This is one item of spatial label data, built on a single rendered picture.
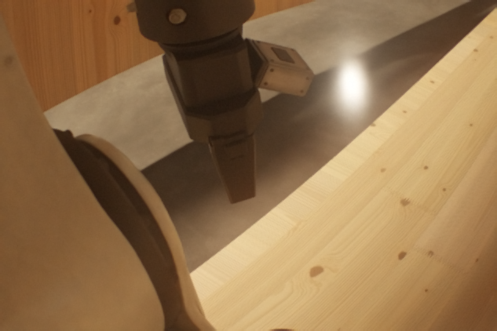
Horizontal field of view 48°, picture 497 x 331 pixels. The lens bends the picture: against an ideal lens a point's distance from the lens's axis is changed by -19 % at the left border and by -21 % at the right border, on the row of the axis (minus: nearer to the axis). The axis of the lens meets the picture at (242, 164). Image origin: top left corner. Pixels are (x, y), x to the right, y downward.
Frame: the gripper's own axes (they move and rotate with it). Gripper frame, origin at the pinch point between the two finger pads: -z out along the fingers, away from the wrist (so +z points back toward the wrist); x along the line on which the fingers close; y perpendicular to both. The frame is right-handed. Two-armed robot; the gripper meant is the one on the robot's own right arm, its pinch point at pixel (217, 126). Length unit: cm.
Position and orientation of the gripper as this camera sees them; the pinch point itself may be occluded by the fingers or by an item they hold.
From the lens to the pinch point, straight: 54.2
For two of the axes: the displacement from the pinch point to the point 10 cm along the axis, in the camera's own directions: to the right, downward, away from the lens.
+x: -3.0, -6.1, 7.3
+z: -1.3, -7.4, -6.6
